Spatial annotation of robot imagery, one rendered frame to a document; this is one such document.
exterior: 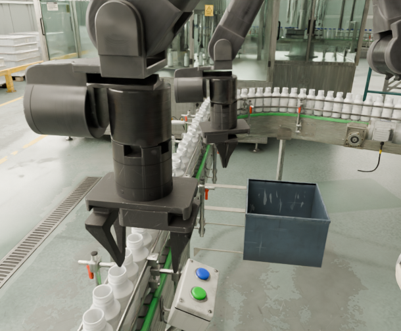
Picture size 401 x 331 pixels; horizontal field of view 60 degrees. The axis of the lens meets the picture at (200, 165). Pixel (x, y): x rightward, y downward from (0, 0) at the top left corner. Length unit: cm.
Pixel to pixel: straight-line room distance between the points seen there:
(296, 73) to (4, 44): 684
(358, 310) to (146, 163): 225
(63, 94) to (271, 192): 140
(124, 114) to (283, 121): 229
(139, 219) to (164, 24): 17
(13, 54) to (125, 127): 952
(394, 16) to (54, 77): 61
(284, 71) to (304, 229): 491
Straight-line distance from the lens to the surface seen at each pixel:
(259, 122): 252
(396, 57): 75
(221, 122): 72
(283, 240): 142
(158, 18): 28
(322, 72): 623
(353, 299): 254
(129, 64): 28
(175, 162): 127
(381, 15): 78
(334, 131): 254
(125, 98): 30
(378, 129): 236
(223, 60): 69
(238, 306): 232
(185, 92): 71
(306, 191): 167
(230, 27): 70
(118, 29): 28
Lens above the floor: 166
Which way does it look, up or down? 24 degrees down
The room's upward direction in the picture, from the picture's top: 1 degrees clockwise
